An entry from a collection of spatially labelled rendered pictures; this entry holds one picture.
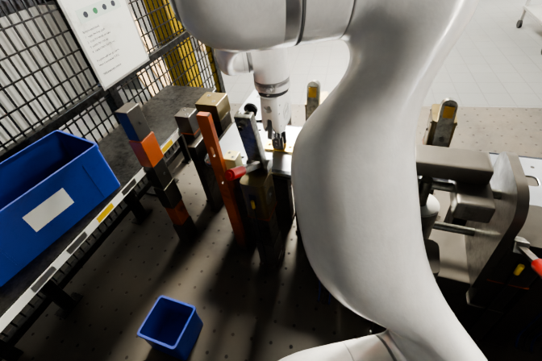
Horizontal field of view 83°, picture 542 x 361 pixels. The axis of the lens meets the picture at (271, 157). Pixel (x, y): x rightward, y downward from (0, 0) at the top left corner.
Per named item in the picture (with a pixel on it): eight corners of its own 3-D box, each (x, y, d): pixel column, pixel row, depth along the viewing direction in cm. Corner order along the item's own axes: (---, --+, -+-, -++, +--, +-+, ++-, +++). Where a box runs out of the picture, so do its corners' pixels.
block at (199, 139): (232, 188, 117) (214, 124, 98) (218, 213, 109) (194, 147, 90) (225, 187, 118) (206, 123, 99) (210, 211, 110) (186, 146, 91)
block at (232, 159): (260, 238, 99) (240, 151, 75) (256, 246, 96) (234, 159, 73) (251, 235, 100) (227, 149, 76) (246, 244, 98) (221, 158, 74)
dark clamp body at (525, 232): (476, 307, 76) (548, 207, 52) (483, 359, 68) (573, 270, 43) (443, 299, 79) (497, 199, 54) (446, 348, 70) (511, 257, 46)
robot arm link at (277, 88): (282, 87, 67) (283, 99, 69) (293, 69, 73) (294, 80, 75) (247, 85, 69) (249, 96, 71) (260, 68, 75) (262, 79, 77)
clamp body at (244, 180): (286, 251, 94) (273, 167, 72) (276, 280, 88) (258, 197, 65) (266, 246, 97) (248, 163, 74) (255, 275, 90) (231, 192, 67)
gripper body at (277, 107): (281, 96, 68) (285, 137, 75) (293, 75, 75) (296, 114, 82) (249, 93, 70) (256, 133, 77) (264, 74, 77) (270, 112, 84)
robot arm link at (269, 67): (252, 88, 68) (293, 80, 68) (242, 26, 59) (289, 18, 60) (248, 72, 74) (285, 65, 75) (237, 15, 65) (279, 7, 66)
